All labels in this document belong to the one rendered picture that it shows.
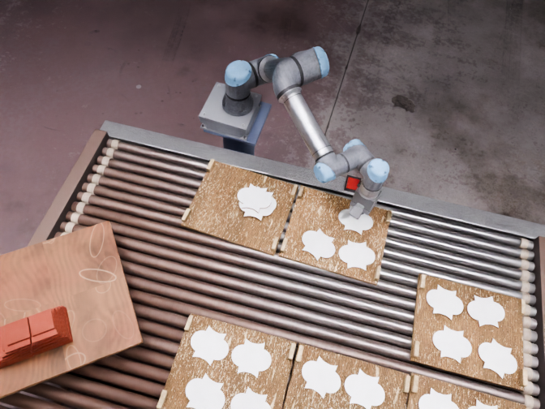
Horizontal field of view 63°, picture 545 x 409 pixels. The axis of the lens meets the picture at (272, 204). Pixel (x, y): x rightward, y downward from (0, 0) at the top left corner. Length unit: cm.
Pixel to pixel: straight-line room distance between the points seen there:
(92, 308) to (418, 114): 279
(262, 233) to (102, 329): 70
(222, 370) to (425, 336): 76
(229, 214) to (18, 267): 81
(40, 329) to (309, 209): 109
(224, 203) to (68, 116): 199
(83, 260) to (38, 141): 190
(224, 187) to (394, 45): 260
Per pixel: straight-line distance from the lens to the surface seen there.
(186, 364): 172
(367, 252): 189
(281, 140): 331
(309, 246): 185
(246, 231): 187
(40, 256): 188
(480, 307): 196
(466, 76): 416
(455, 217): 213
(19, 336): 165
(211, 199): 195
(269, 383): 170
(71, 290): 178
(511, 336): 199
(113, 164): 215
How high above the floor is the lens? 262
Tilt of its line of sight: 60 degrees down
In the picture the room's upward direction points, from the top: 6 degrees clockwise
